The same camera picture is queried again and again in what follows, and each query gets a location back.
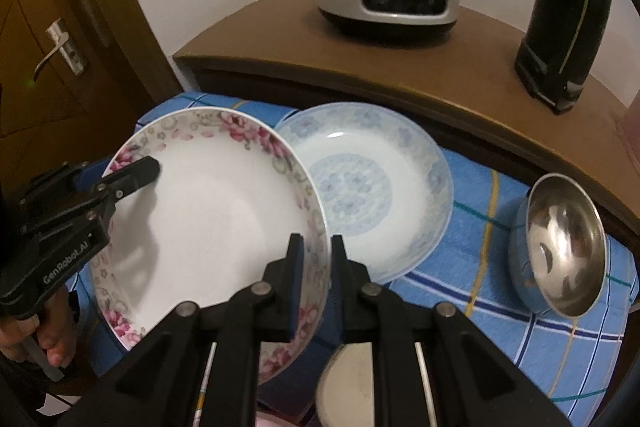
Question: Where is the cream enamel bowl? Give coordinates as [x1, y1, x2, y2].
[316, 343, 374, 427]

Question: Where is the pink floral rim plate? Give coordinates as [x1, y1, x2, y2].
[90, 107, 331, 381]

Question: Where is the stainless steel bowl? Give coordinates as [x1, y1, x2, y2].
[508, 173, 608, 320]

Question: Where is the blue patterned white plate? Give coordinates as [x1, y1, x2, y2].
[276, 102, 454, 284]

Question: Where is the person's left hand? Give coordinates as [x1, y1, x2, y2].
[0, 286, 77, 367]

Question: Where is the blue checked tablecloth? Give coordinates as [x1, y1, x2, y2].
[72, 92, 639, 426]

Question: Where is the brown wooden door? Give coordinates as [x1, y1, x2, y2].
[1, 0, 182, 192]

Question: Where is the brown wooden cabinet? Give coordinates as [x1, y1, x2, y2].
[175, 0, 639, 249]

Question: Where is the metal door handle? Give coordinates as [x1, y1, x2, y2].
[32, 18, 88, 81]

